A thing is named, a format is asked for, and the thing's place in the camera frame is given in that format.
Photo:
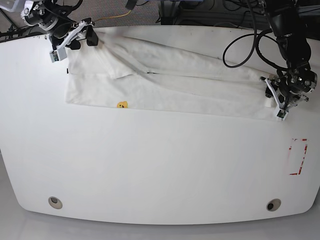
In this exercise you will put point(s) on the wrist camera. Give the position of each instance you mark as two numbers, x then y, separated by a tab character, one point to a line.
280	114
58	55

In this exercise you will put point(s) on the black tripod stand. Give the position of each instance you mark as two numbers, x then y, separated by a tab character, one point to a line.
20	33

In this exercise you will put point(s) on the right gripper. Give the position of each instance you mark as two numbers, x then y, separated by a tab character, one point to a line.
62	31

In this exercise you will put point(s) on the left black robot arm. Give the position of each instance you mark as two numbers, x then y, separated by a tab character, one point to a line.
289	32

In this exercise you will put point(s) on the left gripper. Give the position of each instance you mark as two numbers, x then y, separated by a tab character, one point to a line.
290	88

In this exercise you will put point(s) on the white printed T-shirt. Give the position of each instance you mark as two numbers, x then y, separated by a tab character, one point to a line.
124	72

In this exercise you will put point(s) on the red tape rectangle marking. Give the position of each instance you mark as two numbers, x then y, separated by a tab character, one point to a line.
296	156

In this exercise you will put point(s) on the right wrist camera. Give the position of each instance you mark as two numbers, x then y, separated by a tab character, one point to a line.
58	55

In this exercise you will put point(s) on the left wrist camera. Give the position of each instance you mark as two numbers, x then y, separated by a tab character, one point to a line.
280	114

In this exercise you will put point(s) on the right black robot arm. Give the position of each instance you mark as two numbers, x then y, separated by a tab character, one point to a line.
62	31

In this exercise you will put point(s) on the left table grommet hole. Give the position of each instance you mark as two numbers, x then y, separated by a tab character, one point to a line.
55	203

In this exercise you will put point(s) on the clear plastic storage box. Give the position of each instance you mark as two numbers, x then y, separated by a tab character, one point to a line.
12	5

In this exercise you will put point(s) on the table grommet hole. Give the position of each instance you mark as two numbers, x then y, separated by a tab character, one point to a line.
273	205
55	203

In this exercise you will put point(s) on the right table grommet hole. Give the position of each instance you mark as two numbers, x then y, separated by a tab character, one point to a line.
273	205

